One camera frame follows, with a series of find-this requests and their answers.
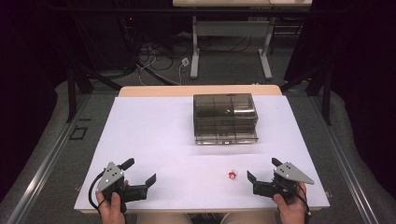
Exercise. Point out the person's leg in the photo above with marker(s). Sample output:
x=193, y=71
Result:
x=249, y=218
x=165, y=219

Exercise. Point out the black device with red light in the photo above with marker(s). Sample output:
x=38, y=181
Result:
x=130, y=19

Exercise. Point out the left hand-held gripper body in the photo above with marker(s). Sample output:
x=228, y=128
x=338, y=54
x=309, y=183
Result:
x=109, y=179

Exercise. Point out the metal floor rail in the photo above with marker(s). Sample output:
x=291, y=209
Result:
x=46, y=161
x=345, y=161

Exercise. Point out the white table mat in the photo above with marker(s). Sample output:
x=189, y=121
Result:
x=155, y=140

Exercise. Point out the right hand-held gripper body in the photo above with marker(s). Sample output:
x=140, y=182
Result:
x=291, y=174

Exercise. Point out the black metal stand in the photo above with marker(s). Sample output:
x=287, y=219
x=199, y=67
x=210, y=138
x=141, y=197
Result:
x=72, y=93
x=326, y=93

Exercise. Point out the person's right leg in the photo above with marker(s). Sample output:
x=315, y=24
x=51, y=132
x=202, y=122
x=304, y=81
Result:
x=249, y=218

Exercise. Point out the white desk with metal legs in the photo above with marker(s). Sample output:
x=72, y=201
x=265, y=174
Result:
x=231, y=28

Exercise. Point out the small red and white object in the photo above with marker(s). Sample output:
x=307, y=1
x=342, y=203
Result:
x=232, y=175

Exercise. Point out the dark curtain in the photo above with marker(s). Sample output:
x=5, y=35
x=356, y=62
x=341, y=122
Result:
x=364, y=77
x=28, y=77

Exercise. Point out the white plug adapter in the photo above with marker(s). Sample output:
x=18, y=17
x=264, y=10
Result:
x=185, y=61

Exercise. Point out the person's left hand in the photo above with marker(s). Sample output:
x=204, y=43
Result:
x=110, y=209

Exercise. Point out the person's right hand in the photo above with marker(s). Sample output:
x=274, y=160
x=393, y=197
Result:
x=290, y=211

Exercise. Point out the smoky clear plastic drawer box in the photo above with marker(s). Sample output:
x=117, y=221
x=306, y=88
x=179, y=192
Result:
x=224, y=118

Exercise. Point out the person's left leg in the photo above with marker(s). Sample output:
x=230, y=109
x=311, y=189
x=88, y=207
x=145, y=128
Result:
x=165, y=219

